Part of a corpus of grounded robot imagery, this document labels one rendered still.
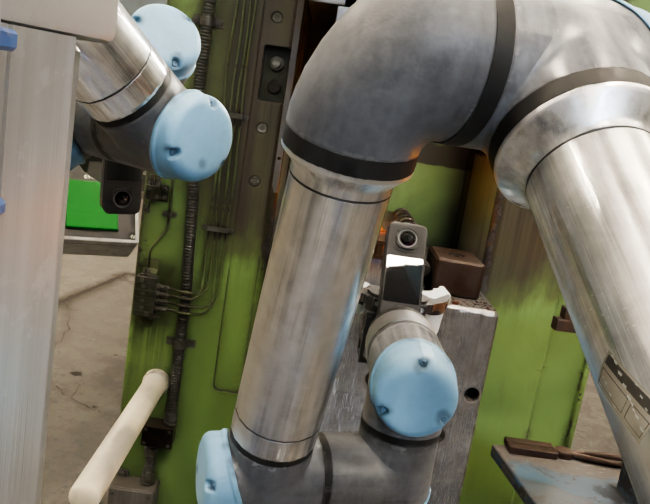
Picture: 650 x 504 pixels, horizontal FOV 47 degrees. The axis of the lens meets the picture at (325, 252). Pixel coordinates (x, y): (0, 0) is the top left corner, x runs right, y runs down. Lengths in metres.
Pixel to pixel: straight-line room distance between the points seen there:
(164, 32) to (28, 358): 0.56
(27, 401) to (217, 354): 1.26
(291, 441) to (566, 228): 0.30
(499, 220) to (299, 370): 0.92
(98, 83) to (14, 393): 0.38
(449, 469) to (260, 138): 0.69
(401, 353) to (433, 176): 1.14
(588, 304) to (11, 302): 0.30
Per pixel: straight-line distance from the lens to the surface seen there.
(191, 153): 0.62
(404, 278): 0.82
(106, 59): 0.59
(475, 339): 1.28
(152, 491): 1.59
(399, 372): 0.64
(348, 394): 1.29
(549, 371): 1.56
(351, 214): 0.50
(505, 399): 1.55
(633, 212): 0.43
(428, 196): 1.76
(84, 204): 1.16
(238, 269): 1.44
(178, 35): 0.77
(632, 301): 0.41
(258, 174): 1.41
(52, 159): 0.23
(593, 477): 1.35
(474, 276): 1.31
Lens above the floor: 1.21
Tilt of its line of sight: 11 degrees down
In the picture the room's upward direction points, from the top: 9 degrees clockwise
